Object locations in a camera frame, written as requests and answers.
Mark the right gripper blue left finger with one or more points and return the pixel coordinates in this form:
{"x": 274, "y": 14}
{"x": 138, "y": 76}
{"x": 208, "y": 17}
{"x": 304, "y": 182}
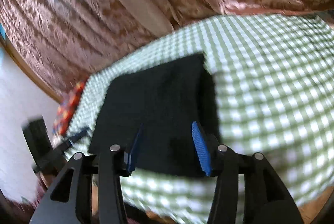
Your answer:
{"x": 132, "y": 151}

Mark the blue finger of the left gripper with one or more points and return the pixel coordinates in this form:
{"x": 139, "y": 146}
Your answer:
{"x": 77, "y": 136}

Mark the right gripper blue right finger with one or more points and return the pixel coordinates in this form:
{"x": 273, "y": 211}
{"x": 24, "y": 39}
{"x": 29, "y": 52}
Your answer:
{"x": 202, "y": 150}

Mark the black embroidered pants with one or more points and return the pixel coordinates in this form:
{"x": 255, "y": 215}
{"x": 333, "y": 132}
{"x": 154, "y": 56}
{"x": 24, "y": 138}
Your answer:
{"x": 162, "y": 103}

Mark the multicolour checked pillow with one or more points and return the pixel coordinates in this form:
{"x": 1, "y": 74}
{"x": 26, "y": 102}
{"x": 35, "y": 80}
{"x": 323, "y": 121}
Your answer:
{"x": 67, "y": 108}

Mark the green white checked bedsheet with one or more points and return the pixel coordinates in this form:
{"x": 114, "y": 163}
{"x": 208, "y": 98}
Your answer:
{"x": 273, "y": 79}

